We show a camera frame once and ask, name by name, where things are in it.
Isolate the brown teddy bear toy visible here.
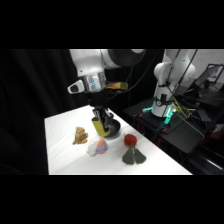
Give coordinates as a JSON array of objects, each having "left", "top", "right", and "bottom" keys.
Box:
[{"left": 72, "top": 126, "right": 90, "bottom": 146}]

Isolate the green plush toy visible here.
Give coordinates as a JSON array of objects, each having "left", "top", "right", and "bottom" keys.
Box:
[{"left": 121, "top": 142, "right": 147, "bottom": 166}]

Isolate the dark laptop screen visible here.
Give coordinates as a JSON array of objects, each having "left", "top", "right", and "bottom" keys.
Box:
[{"left": 194, "top": 63, "right": 224, "bottom": 92}]

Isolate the black robot stand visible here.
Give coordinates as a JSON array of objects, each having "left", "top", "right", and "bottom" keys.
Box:
[{"left": 122, "top": 97, "right": 206, "bottom": 155}]

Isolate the yellow green cable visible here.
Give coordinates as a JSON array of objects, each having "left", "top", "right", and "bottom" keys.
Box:
[{"left": 172, "top": 98, "right": 193, "bottom": 120}]

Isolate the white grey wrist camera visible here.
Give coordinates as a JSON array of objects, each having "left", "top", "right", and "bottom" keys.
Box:
[{"left": 67, "top": 80, "right": 85, "bottom": 95}]

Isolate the yellowish wrist attachment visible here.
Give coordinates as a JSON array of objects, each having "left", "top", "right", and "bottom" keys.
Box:
[{"left": 106, "top": 81, "right": 129, "bottom": 92}]

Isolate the black bowl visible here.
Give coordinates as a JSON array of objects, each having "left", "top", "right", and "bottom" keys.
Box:
[{"left": 107, "top": 118, "right": 122, "bottom": 139}]

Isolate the red plush toy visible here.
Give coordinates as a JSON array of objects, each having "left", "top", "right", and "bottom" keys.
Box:
[{"left": 123, "top": 133, "right": 138, "bottom": 147}]

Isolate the white pink blue plush toy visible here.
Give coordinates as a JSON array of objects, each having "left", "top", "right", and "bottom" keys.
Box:
[{"left": 86, "top": 136, "right": 109, "bottom": 157}]

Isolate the yellow plastic cup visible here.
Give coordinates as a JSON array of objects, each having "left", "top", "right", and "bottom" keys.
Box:
[{"left": 91, "top": 115, "right": 112, "bottom": 138}]

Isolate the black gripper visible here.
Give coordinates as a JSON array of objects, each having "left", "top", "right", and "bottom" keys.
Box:
[{"left": 86, "top": 89, "right": 115, "bottom": 133}]

